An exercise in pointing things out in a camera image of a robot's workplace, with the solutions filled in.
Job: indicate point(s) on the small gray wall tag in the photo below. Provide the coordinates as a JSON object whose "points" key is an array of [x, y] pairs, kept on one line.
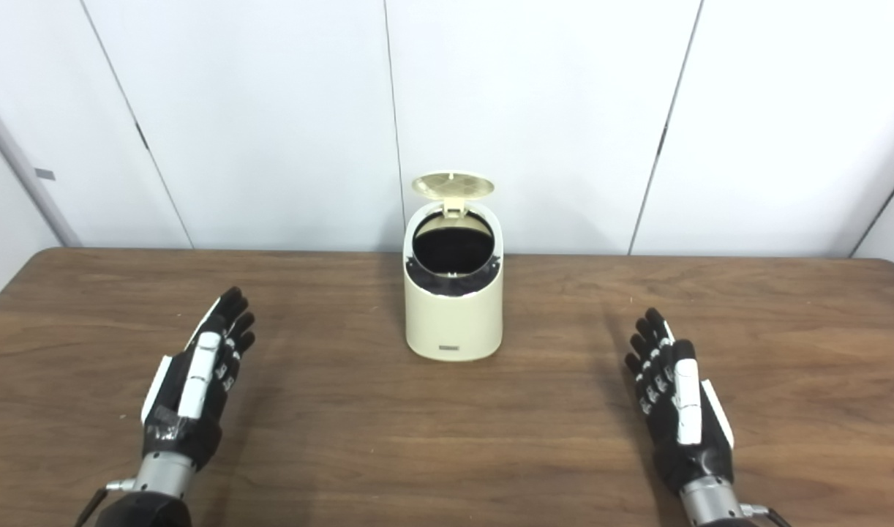
{"points": [[44, 174]]}

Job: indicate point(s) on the cream-colored bin body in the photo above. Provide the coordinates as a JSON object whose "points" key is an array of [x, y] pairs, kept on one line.
{"points": [[454, 322]]}

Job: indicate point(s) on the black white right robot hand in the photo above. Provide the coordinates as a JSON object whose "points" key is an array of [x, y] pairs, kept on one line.
{"points": [[696, 461]]}

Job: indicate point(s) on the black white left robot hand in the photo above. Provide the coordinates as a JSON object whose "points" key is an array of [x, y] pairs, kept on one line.
{"points": [[183, 432]]}

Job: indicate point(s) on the cream round bin lid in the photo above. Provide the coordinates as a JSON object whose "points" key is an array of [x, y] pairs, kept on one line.
{"points": [[453, 184]]}

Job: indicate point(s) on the gray wall corner strip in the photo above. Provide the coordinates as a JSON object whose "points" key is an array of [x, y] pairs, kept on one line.
{"points": [[30, 172]]}

